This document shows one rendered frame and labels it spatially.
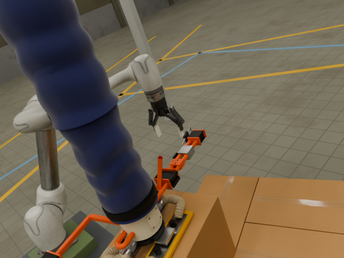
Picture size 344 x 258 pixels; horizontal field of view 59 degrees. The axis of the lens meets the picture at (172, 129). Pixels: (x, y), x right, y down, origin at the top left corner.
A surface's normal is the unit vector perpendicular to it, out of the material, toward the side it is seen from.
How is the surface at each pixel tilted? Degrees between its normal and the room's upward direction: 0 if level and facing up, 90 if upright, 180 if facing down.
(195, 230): 0
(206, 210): 0
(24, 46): 72
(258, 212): 0
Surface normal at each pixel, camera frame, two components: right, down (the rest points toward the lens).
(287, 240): -0.31, -0.84
